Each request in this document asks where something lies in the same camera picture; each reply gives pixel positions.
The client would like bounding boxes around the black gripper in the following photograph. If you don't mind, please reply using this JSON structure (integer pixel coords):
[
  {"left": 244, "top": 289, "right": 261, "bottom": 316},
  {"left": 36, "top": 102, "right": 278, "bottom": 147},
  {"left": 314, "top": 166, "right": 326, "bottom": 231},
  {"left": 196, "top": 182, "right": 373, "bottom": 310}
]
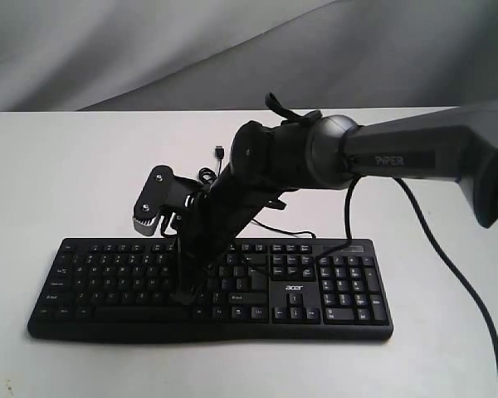
[{"left": 170, "top": 166, "right": 282, "bottom": 306}]

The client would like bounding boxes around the black acer keyboard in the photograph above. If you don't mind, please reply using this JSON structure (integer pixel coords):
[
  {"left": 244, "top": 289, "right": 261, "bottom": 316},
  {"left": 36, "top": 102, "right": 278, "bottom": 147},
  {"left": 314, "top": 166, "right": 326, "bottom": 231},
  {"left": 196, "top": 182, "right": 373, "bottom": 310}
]
[{"left": 27, "top": 238, "right": 393, "bottom": 344}]

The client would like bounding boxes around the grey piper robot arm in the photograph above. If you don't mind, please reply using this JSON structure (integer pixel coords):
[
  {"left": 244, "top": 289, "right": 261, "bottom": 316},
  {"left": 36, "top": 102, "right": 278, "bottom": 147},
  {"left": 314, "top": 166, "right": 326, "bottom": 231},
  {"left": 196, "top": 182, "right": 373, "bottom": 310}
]
[{"left": 173, "top": 99, "right": 498, "bottom": 304}]

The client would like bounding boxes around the grey backdrop cloth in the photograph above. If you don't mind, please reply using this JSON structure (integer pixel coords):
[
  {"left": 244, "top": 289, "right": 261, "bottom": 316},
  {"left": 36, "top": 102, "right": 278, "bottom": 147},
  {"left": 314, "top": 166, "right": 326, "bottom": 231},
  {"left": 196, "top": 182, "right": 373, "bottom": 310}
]
[{"left": 0, "top": 1, "right": 498, "bottom": 111}]

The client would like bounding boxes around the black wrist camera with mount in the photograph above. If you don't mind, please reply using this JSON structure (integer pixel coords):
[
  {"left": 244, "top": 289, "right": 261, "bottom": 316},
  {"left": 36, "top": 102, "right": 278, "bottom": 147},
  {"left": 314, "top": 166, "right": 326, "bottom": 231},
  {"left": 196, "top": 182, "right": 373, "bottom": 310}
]
[{"left": 133, "top": 165, "right": 203, "bottom": 236}]

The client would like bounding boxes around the black keyboard usb cable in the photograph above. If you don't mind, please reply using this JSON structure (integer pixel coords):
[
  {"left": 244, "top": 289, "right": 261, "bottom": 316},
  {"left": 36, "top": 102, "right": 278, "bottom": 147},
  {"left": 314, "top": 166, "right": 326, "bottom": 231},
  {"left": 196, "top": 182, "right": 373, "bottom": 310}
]
[{"left": 197, "top": 144, "right": 318, "bottom": 241}]

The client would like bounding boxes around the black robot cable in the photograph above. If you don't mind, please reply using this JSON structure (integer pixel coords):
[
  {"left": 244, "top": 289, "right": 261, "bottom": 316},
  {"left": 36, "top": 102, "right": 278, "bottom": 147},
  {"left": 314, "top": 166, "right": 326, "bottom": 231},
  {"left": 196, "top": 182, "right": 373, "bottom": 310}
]
[{"left": 227, "top": 177, "right": 498, "bottom": 398}]

